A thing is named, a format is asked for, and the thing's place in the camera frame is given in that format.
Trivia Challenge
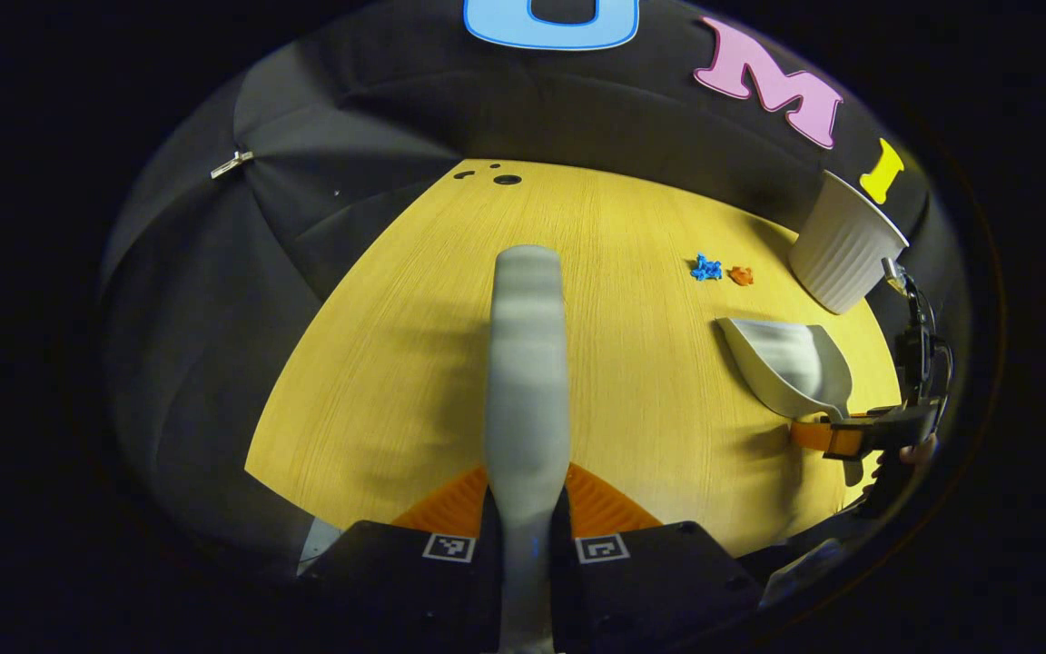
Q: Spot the black backdrop cloth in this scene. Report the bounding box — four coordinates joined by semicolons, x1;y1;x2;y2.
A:
101;0;973;582

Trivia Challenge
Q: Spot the white dustpan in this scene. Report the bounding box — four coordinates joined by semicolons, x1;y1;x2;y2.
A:
715;317;854;421

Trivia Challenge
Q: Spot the white ribbed garbage bin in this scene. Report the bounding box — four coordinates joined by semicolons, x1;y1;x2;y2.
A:
788;169;911;315

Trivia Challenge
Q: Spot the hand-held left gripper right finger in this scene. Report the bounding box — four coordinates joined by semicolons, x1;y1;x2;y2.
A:
552;462;765;654

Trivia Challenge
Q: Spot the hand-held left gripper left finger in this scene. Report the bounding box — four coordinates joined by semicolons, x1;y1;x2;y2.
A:
299;463;502;654

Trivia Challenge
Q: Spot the wooden desktop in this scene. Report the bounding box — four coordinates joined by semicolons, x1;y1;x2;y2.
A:
244;159;905;560

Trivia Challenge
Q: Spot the small white broom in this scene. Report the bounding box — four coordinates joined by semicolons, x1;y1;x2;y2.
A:
484;243;571;654

